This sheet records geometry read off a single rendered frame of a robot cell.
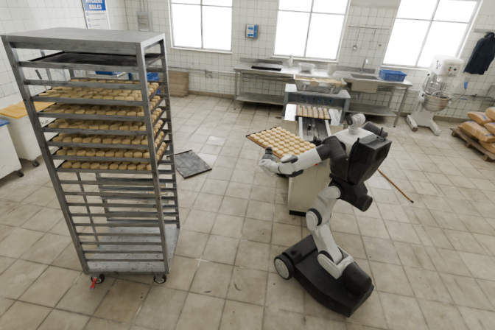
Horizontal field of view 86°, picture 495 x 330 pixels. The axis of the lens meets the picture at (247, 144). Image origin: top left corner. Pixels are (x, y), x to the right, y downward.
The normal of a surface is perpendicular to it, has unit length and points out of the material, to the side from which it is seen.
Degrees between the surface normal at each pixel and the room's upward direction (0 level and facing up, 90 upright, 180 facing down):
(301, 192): 90
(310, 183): 90
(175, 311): 0
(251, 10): 90
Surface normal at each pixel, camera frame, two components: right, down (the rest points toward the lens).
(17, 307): 0.06, -0.88
